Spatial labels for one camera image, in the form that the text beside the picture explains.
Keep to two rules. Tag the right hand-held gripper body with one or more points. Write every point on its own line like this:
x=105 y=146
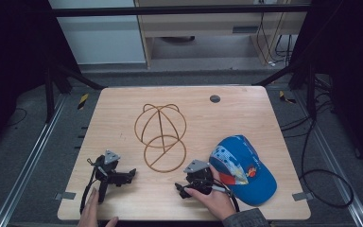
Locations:
x=199 y=176

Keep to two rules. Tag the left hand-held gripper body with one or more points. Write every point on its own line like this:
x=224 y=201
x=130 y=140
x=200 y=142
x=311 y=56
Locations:
x=104 y=170

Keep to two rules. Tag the person's right hand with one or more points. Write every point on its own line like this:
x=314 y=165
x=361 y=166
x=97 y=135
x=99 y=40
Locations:
x=216 y=201

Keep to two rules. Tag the person's left hand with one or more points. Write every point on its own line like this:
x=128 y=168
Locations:
x=91 y=210

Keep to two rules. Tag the blue printed baseball cap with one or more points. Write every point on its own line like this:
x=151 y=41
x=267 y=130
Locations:
x=249 y=176

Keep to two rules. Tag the yellow black hazard tape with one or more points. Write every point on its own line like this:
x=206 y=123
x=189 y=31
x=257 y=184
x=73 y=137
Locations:
x=82 y=101
x=286 y=97

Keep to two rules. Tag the grey round table grommet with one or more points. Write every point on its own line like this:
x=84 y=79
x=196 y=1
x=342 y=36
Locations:
x=215 y=98

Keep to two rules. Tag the black metal stand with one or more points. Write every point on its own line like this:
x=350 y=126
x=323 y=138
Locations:
x=311 y=94
x=49 y=94

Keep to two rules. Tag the white cabinet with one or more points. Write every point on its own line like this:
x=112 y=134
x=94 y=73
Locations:
x=100 y=38

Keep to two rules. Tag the light wooden cabinet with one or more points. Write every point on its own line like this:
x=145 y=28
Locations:
x=201 y=26

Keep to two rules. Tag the black curtain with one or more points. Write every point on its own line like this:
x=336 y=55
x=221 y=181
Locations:
x=349 y=47
x=15 y=47

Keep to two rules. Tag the grey table edge bracket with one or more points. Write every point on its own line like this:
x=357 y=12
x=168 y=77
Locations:
x=302 y=196
x=65 y=195

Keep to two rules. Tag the aluminium floor rail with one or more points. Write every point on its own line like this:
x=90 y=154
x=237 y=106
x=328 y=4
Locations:
x=337 y=160
x=28 y=160

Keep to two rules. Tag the black horizontal frame bar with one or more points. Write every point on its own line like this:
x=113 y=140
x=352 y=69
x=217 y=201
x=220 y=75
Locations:
x=176 y=10

